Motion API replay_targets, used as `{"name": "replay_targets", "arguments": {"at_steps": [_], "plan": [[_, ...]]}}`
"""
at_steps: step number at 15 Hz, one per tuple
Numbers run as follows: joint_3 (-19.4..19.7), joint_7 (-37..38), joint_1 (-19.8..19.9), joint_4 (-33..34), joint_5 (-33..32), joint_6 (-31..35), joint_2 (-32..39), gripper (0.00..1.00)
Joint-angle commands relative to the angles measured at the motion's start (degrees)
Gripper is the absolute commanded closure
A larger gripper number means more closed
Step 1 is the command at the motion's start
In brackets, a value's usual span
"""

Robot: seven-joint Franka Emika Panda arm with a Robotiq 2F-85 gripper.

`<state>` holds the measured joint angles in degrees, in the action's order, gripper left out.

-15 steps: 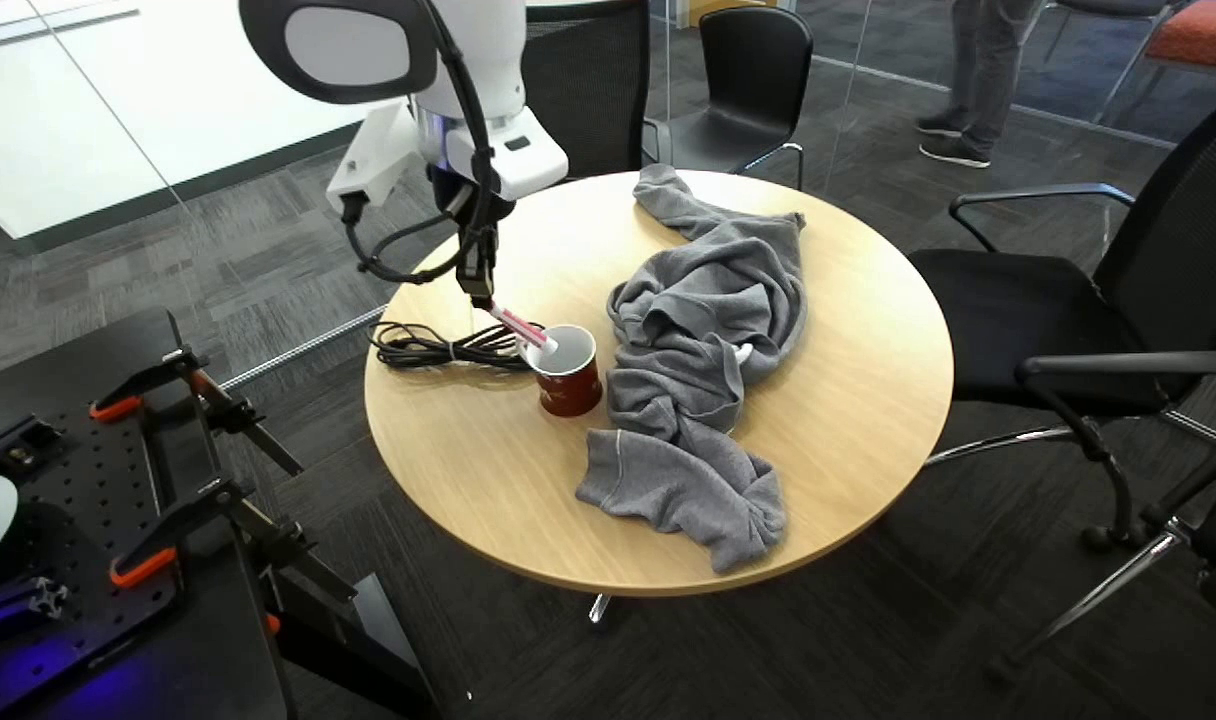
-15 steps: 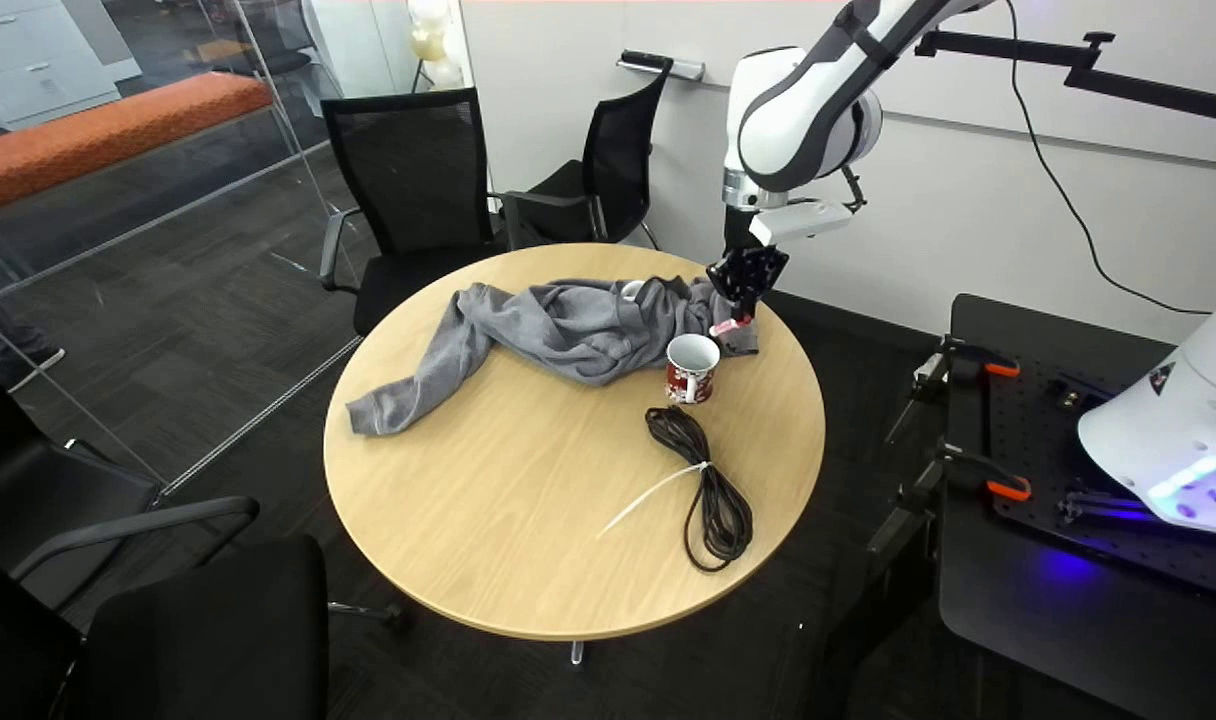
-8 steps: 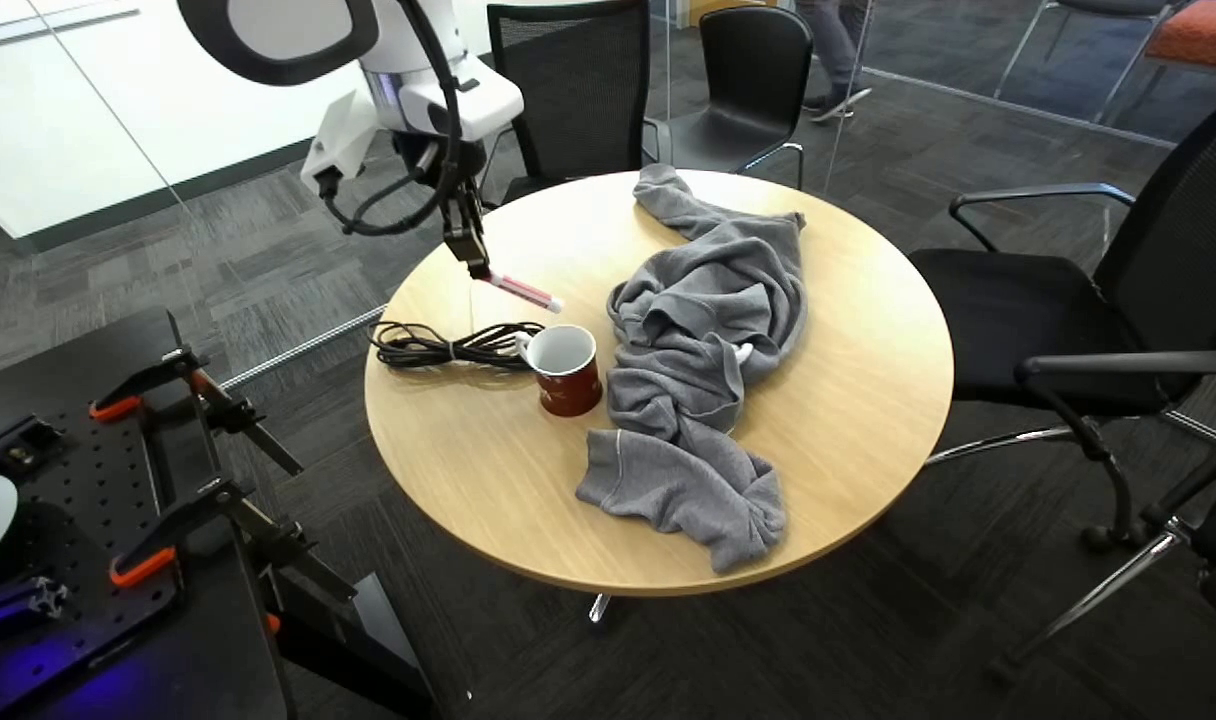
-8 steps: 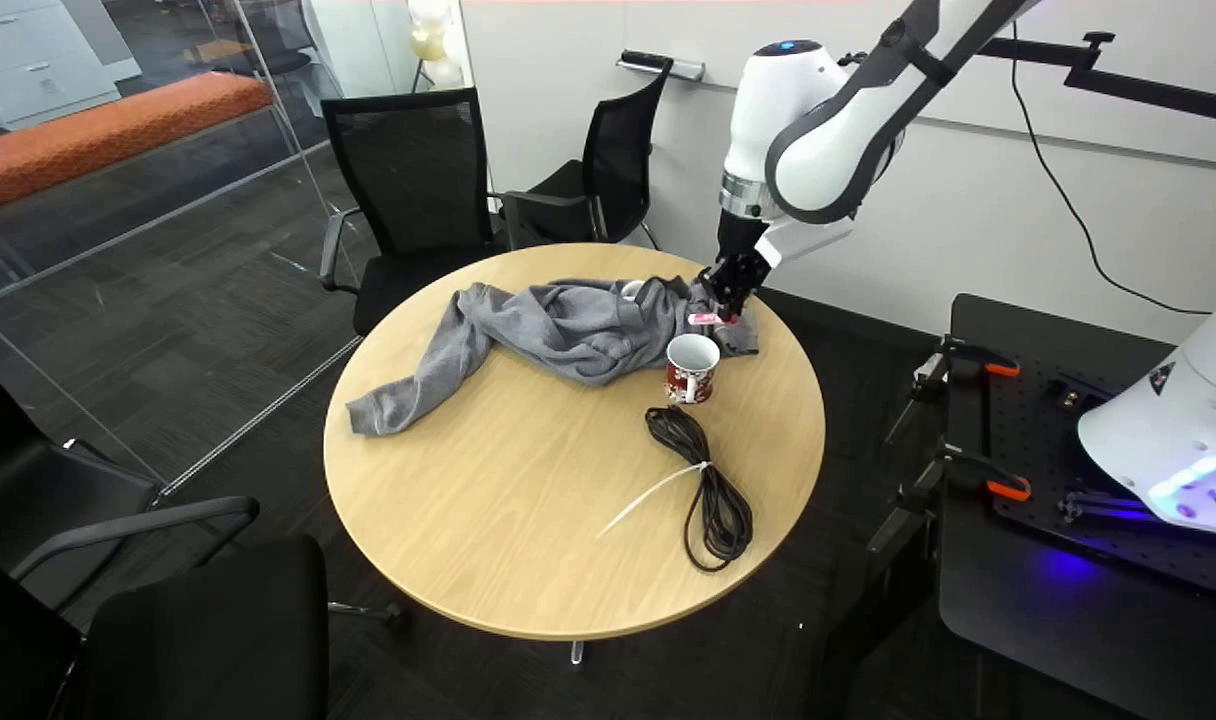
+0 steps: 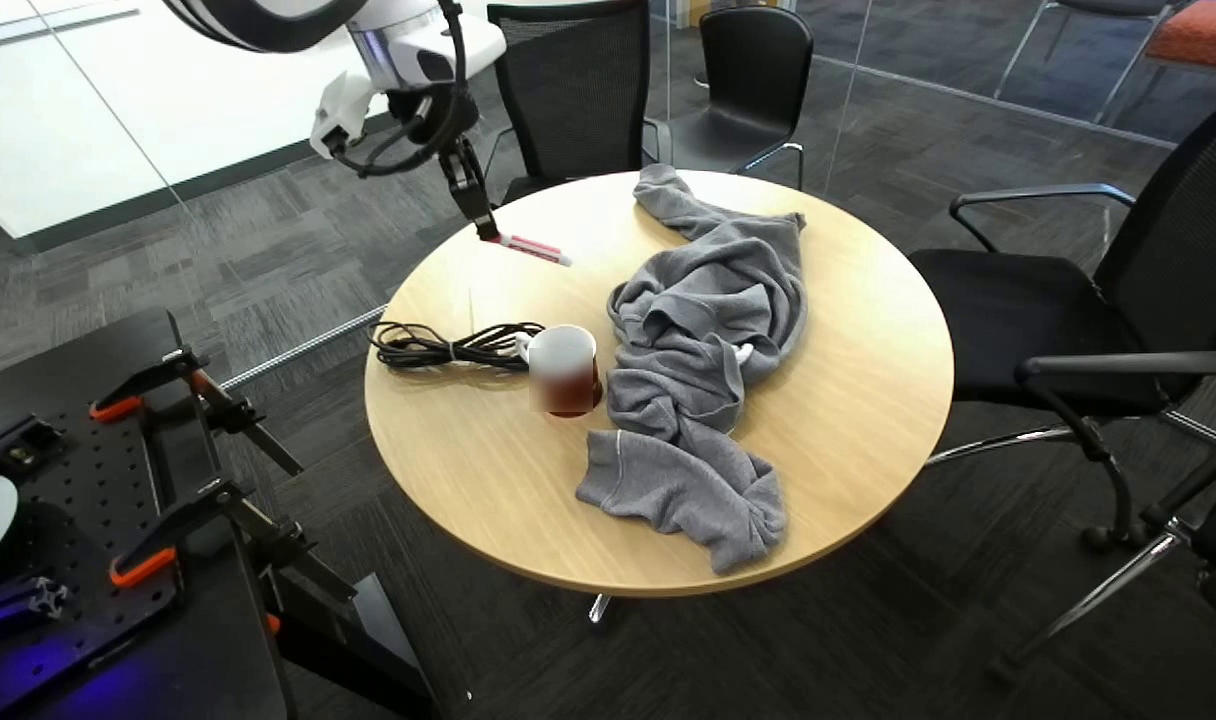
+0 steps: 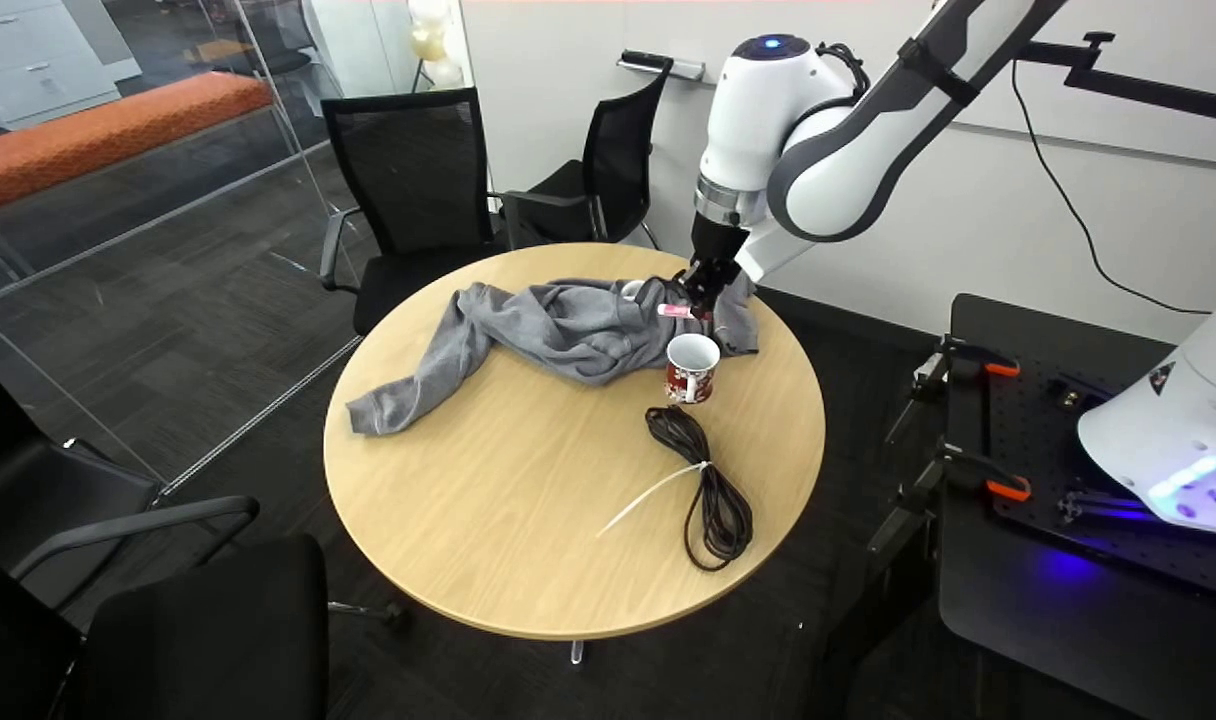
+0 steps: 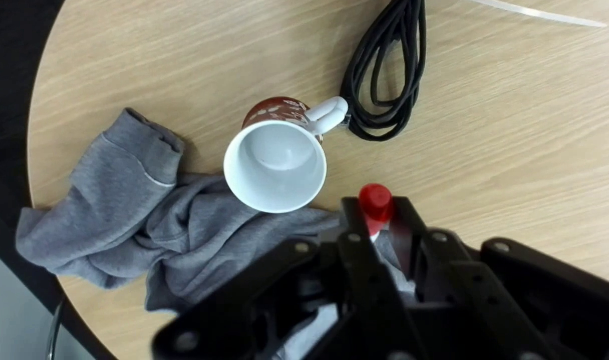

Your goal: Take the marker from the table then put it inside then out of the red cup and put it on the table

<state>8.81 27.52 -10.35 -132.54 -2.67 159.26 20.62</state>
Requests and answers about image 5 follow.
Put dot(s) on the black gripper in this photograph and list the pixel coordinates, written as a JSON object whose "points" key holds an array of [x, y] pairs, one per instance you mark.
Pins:
{"points": [[464, 184]]}

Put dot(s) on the red white marker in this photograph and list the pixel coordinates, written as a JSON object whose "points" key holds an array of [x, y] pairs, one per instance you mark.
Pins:
{"points": [[532, 250]]}

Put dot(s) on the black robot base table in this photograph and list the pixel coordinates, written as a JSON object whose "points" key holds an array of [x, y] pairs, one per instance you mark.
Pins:
{"points": [[139, 583]]}

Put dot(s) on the red mug white inside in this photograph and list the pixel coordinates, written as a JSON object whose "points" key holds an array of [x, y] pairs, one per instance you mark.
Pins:
{"points": [[566, 375]]}

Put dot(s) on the black mesh office chair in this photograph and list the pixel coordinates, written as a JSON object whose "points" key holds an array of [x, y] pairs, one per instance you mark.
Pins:
{"points": [[574, 83]]}

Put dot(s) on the grey sweatshirt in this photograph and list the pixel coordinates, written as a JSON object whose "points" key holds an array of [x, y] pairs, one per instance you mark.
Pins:
{"points": [[694, 331]]}

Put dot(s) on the black plastic chair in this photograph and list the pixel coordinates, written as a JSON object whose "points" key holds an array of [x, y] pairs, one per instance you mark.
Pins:
{"points": [[759, 68]]}

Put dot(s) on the round wooden table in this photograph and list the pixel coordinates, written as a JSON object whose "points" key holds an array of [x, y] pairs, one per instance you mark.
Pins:
{"points": [[452, 409]]}

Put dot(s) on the black armchair right side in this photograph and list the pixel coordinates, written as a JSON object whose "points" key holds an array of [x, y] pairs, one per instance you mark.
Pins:
{"points": [[1131, 339]]}

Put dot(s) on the orange bench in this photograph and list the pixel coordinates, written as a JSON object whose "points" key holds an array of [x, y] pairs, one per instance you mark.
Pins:
{"points": [[1189, 34]]}

